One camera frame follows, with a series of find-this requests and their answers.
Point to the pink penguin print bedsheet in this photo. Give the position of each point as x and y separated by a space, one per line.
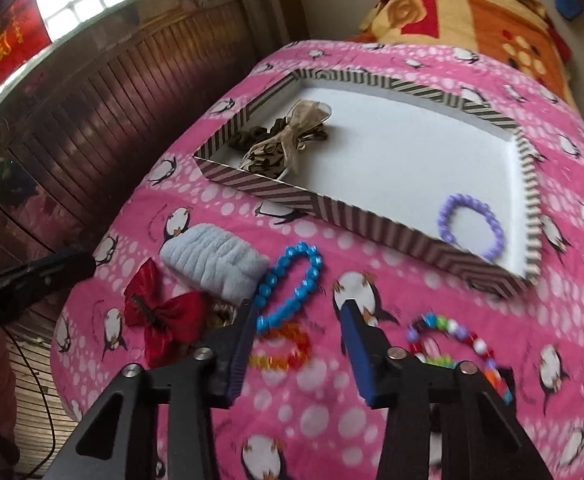
352 270

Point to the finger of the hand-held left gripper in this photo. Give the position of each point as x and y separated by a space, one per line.
32 277

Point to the orange floral folded blanket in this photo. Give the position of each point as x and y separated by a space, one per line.
472 15

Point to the light blue fluffy headband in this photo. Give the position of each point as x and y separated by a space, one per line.
217 260

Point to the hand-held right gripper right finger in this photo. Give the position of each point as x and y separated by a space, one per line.
359 360

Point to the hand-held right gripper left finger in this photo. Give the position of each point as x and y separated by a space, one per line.
239 355

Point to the red wall hanging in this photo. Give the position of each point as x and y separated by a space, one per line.
2 45

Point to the red bow hair clip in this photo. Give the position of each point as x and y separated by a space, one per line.
164 312

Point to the brown patterned scrunchie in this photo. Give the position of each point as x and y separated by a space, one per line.
252 136

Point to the wooden bed headboard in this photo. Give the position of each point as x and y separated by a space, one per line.
122 110

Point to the beige ribbon bow hair clip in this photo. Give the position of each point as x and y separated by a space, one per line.
292 135

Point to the leopard print hair accessory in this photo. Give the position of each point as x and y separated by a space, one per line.
219 316

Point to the striped cardboard box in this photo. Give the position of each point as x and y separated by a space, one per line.
372 170

